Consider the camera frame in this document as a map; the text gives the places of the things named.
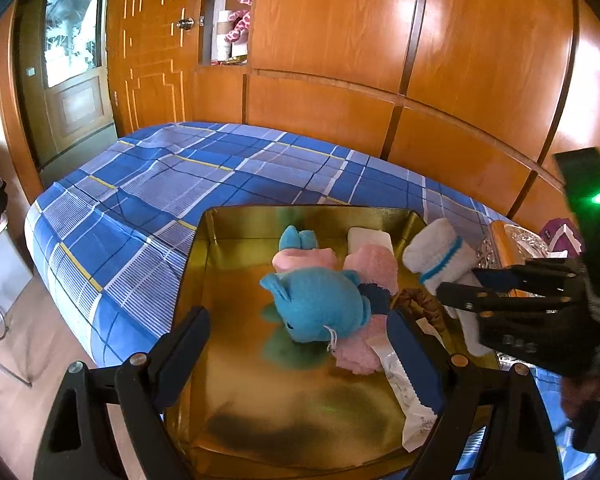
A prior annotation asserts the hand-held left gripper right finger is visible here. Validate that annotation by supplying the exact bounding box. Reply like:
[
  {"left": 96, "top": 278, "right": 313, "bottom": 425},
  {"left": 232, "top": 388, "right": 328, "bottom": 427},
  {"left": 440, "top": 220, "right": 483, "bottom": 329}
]
[{"left": 386, "top": 307, "right": 566, "bottom": 480}]

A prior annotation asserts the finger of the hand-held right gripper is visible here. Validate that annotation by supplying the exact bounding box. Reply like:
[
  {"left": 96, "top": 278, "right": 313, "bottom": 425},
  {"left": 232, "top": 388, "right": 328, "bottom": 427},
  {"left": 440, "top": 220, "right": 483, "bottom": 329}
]
[
  {"left": 472, "top": 259, "right": 583, "bottom": 293},
  {"left": 437, "top": 281, "right": 588, "bottom": 377}
]

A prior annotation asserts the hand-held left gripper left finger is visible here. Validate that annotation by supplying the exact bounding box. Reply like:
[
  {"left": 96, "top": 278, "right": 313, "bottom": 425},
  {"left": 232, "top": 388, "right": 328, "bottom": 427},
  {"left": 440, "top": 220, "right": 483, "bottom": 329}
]
[{"left": 32, "top": 306, "right": 212, "bottom": 480}]

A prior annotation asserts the brown scrunchie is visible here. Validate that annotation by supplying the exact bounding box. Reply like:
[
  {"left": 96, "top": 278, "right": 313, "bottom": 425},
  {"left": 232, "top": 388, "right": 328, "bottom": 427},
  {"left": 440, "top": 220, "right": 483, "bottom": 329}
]
[{"left": 394, "top": 287, "right": 448, "bottom": 323}]

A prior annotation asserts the white plastic packet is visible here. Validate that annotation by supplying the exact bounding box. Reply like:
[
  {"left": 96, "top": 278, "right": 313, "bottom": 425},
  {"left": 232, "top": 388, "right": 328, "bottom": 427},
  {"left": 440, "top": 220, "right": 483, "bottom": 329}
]
[{"left": 372, "top": 317, "right": 441, "bottom": 453}]

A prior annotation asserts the pink fuzzy sock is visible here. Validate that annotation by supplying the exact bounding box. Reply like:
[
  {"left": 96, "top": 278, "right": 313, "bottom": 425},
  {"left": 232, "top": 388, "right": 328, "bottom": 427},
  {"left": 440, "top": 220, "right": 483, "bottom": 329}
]
[{"left": 332, "top": 244, "right": 401, "bottom": 376}]

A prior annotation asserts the white sock with blue stripes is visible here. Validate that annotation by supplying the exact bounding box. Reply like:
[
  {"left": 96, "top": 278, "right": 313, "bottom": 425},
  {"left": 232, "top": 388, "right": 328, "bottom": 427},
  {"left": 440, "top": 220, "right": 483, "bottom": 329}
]
[{"left": 402, "top": 217, "right": 501, "bottom": 356}]

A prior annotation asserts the gold metal tray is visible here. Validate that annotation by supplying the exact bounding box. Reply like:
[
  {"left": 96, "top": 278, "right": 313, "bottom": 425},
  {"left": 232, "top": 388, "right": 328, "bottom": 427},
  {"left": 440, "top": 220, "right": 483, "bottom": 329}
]
[{"left": 162, "top": 205, "right": 506, "bottom": 478}]

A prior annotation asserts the blue plush toy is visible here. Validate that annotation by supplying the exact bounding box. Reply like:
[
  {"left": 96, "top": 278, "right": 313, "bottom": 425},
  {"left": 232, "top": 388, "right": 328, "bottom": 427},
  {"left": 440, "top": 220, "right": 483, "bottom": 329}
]
[{"left": 259, "top": 267, "right": 392, "bottom": 345}]

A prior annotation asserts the white sponge block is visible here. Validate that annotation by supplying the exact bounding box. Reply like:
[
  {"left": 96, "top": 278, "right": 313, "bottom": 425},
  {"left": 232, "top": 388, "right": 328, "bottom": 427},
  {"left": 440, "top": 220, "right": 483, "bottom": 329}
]
[{"left": 347, "top": 227, "right": 395, "bottom": 256}]

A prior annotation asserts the pink and blue soft toy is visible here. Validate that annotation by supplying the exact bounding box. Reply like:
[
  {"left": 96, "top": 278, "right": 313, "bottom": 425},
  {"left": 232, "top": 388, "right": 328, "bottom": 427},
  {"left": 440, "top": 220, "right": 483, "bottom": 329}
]
[{"left": 271, "top": 225, "right": 340, "bottom": 277}]

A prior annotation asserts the gold embossed tissue box holder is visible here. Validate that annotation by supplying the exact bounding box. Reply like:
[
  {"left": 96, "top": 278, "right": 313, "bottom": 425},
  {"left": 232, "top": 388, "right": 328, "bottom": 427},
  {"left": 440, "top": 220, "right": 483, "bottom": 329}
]
[{"left": 475, "top": 220, "right": 553, "bottom": 273}]

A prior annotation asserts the purple tissue box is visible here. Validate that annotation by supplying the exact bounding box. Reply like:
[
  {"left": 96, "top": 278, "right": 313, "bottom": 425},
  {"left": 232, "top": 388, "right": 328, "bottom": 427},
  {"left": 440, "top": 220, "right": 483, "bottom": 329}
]
[{"left": 540, "top": 216, "right": 583, "bottom": 256}]

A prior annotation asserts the blue plaid bed sheet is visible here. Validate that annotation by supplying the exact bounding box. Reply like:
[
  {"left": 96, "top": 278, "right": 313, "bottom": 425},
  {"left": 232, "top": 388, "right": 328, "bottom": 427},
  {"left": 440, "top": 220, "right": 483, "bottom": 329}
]
[{"left": 24, "top": 121, "right": 581, "bottom": 476}]

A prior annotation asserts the white storage box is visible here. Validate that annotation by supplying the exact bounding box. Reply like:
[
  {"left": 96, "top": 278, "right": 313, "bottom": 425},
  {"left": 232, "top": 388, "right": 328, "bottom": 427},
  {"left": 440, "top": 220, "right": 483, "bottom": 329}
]
[{"left": 0, "top": 215, "right": 33, "bottom": 311}]

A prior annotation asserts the wooden panel door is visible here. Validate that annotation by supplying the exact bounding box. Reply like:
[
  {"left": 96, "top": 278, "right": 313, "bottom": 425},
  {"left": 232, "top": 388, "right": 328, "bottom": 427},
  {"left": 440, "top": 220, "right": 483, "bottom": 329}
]
[{"left": 105, "top": 0, "right": 206, "bottom": 136}]

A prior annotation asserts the wooden wardrobe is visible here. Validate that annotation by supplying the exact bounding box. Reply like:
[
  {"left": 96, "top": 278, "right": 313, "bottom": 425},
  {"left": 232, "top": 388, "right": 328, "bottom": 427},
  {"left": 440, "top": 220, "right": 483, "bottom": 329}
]
[{"left": 195, "top": 0, "right": 600, "bottom": 241}]

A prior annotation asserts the white cylinder box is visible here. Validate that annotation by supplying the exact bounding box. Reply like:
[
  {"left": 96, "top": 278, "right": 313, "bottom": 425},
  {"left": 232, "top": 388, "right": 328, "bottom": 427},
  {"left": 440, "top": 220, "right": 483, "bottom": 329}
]
[{"left": 215, "top": 10, "right": 236, "bottom": 61}]

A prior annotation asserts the pink spotted plush toy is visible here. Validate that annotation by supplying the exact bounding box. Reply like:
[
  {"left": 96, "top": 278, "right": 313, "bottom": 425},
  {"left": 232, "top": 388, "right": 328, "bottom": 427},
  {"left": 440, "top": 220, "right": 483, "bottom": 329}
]
[{"left": 225, "top": 0, "right": 253, "bottom": 43}]

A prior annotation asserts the wooden door with glass pane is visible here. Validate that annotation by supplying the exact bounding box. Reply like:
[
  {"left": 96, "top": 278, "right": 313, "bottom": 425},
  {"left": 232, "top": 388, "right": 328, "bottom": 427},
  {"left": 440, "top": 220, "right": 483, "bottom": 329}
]
[{"left": 17, "top": 0, "right": 118, "bottom": 168}]

